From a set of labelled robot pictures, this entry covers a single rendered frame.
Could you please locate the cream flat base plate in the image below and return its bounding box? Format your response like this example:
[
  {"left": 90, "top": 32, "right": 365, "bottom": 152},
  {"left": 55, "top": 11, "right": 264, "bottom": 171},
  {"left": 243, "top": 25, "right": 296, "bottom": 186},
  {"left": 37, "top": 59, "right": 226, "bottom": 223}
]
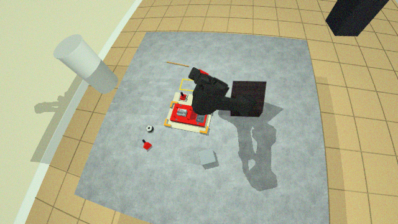
[{"left": 164, "top": 92, "right": 211, "bottom": 134}]

